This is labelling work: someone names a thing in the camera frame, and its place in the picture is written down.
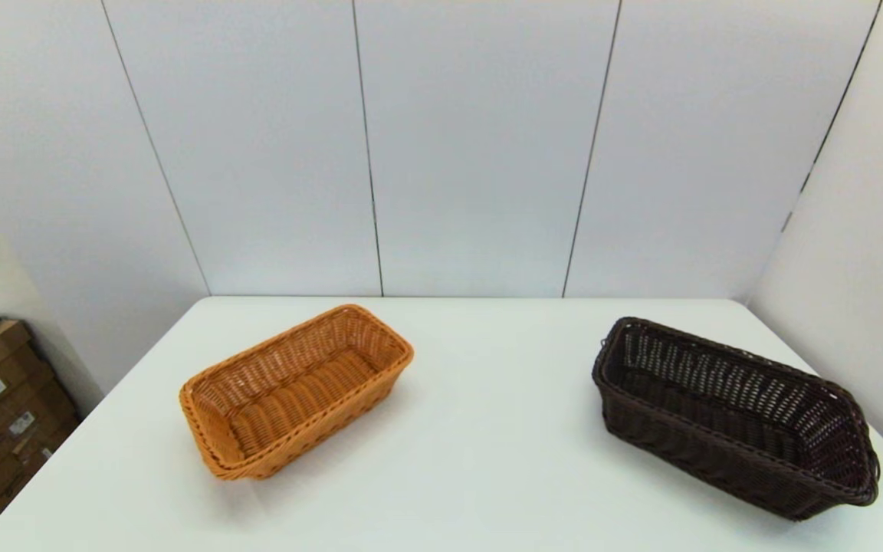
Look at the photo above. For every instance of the dark brown woven wicker basket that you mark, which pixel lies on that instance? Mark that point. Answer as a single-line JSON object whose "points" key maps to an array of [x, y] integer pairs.
{"points": [[717, 452]]}

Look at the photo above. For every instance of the orange woven wicker basket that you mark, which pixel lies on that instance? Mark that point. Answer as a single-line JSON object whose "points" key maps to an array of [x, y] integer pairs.
{"points": [[296, 399]]}

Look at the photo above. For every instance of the cardboard box with white label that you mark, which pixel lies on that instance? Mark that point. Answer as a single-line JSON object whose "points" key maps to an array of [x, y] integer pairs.
{"points": [[16, 395], [35, 441]]}

